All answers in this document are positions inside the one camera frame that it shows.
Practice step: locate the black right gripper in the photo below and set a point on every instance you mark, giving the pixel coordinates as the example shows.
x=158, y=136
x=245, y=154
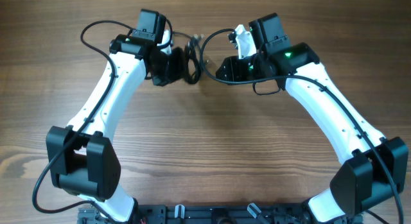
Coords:
x=233, y=64

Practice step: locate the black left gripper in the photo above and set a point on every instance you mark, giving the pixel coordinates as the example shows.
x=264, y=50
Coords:
x=178, y=52

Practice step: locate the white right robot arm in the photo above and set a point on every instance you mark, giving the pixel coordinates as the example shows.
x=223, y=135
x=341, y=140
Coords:
x=373, y=167

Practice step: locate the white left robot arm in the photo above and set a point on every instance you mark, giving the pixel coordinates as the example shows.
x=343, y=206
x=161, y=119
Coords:
x=82, y=160

